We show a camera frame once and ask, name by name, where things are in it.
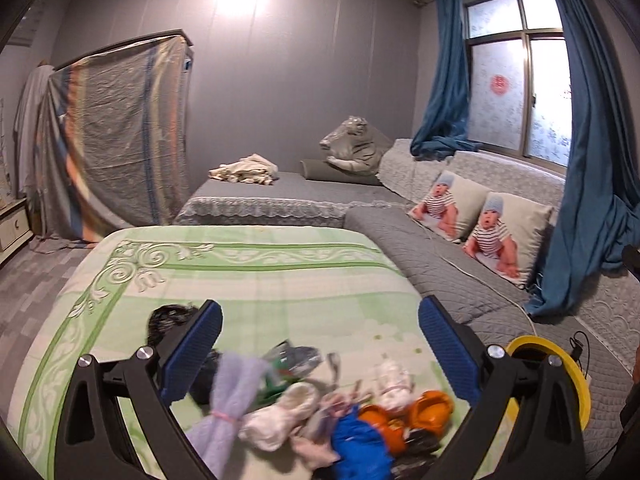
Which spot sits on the white hanging cloth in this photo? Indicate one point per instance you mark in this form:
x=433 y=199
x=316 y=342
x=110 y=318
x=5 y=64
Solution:
x=30 y=125

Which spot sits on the baby print pillow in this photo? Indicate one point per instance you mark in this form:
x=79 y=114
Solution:
x=505 y=240
x=442 y=205

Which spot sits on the yellow trash bin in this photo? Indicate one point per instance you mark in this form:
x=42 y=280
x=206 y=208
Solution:
x=535 y=340

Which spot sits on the green floral blanket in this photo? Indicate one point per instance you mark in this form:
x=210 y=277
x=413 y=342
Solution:
x=250 y=280

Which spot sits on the orange plastic toy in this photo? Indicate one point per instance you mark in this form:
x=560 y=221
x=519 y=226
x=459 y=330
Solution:
x=380 y=425

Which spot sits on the plush white tiger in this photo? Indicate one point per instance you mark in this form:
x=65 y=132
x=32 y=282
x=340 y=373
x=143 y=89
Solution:
x=355 y=150

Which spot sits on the grey daybed with lace trim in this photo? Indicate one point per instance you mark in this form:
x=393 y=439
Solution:
x=260 y=187

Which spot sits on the striped cloth-covered wardrobe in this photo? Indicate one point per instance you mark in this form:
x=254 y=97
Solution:
x=115 y=135

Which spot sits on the orange peel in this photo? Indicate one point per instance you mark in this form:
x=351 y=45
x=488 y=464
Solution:
x=432 y=407

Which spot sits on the cream crumpled clothes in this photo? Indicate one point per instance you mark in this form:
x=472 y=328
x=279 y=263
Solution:
x=245 y=170

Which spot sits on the light grey lace sofa cover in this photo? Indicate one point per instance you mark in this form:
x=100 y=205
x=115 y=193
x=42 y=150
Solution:
x=520 y=180
x=405 y=170

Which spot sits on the purple cloth bundle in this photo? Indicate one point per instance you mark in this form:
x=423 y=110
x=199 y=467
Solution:
x=230 y=390

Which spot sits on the dark plastic wrapper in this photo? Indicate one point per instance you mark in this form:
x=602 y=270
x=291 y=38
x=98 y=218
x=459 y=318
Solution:
x=415 y=445

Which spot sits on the pink white striped wrapper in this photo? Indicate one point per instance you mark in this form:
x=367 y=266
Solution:
x=330 y=410

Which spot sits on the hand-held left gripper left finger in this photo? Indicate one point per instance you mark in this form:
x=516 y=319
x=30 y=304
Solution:
x=192 y=350

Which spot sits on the blue curtain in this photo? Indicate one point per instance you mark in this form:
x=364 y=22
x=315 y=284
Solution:
x=590 y=185
x=445 y=85

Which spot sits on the blue plastic bag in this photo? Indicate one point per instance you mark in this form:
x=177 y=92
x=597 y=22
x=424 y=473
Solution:
x=360 y=445

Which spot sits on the frosted glass window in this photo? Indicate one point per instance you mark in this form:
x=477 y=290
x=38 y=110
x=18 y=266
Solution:
x=505 y=125

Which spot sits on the grey bolster pillow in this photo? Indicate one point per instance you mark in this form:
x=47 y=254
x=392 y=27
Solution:
x=315 y=170

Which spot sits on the twisted white tissue wad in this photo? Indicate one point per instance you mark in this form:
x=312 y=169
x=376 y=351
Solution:
x=395 y=380

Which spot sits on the red window sticker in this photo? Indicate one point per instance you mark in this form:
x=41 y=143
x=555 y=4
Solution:
x=498 y=83

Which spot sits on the green silver snack packet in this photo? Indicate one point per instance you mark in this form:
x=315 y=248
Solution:
x=295 y=360

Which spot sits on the grey quilted sofa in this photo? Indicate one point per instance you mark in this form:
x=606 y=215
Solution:
x=400 y=240

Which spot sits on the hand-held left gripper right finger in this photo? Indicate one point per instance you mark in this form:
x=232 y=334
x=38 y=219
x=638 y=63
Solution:
x=445 y=340

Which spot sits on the white low cabinet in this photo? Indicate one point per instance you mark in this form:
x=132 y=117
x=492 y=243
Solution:
x=12 y=230

